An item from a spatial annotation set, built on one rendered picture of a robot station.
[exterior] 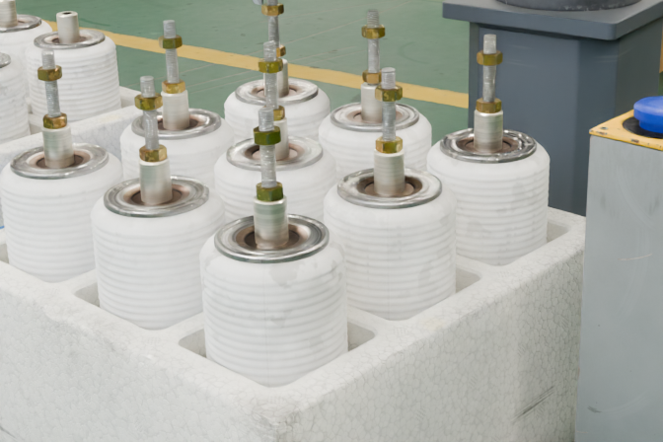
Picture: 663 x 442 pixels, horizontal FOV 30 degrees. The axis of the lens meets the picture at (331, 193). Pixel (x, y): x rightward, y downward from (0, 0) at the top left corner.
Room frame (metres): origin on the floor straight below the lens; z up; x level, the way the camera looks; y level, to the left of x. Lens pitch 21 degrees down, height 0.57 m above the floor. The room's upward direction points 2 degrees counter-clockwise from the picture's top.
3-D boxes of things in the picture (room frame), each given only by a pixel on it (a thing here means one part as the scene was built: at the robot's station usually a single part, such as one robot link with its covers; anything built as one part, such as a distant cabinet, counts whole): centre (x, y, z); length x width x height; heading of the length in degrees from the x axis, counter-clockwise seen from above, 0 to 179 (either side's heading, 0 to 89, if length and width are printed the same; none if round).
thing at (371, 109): (1.00, -0.04, 0.26); 0.02 x 0.02 x 0.03
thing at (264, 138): (0.74, 0.04, 0.32); 0.02 x 0.02 x 0.01; 6
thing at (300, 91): (1.08, 0.05, 0.25); 0.08 x 0.08 x 0.01
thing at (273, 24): (1.08, 0.05, 0.31); 0.01 x 0.01 x 0.08
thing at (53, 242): (0.91, 0.21, 0.16); 0.10 x 0.10 x 0.18
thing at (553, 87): (1.23, -0.24, 0.15); 0.19 x 0.19 x 0.30; 53
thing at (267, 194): (0.74, 0.04, 0.29); 0.02 x 0.02 x 0.01; 6
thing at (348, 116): (1.00, -0.04, 0.25); 0.08 x 0.08 x 0.01
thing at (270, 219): (0.74, 0.04, 0.26); 0.02 x 0.02 x 0.03
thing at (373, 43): (1.00, -0.04, 0.31); 0.01 x 0.01 x 0.08
